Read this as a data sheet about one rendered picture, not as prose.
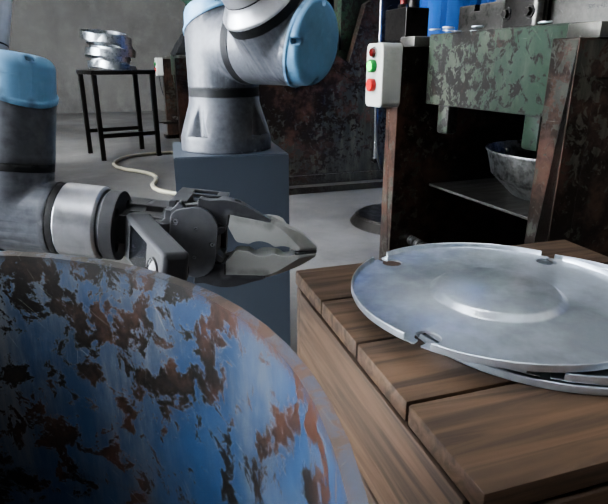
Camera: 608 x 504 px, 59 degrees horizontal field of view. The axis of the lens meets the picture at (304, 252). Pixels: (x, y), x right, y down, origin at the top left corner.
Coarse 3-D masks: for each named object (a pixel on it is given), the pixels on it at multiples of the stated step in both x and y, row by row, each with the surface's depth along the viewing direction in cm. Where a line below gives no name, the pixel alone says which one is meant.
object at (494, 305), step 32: (416, 256) 64; (448, 256) 64; (480, 256) 64; (512, 256) 64; (544, 256) 64; (352, 288) 53; (384, 288) 55; (416, 288) 55; (448, 288) 53; (480, 288) 53; (512, 288) 53; (544, 288) 53; (576, 288) 55; (384, 320) 48; (416, 320) 48; (448, 320) 48; (480, 320) 48; (512, 320) 48; (544, 320) 48; (576, 320) 48; (448, 352) 42; (480, 352) 43; (512, 352) 43; (544, 352) 43; (576, 352) 43
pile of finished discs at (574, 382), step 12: (552, 264) 64; (600, 264) 62; (420, 336) 48; (432, 336) 47; (456, 360) 45; (492, 372) 43; (504, 372) 42; (516, 372) 43; (528, 372) 41; (540, 372) 43; (552, 372) 43; (576, 372) 42; (588, 372) 42; (600, 372) 42; (528, 384) 42; (540, 384) 41; (552, 384) 41; (564, 384) 41; (576, 384) 42; (588, 384) 42; (600, 384) 40
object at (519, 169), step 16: (496, 144) 127; (512, 144) 130; (496, 160) 114; (512, 160) 109; (528, 160) 106; (496, 176) 117; (512, 176) 111; (528, 176) 107; (512, 192) 117; (528, 192) 111
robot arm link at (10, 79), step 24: (0, 72) 49; (24, 72) 50; (48, 72) 52; (0, 96) 49; (24, 96) 50; (48, 96) 52; (0, 120) 49; (24, 120) 50; (48, 120) 52; (0, 144) 50; (24, 144) 51; (48, 144) 53; (0, 168) 50; (24, 168) 51; (48, 168) 53
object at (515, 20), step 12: (504, 0) 104; (516, 0) 101; (528, 0) 98; (540, 0) 96; (504, 12) 103; (516, 12) 101; (528, 12) 98; (540, 12) 97; (504, 24) 104; (516, 24) 102; (528, 24) 99; (540, 24) 98
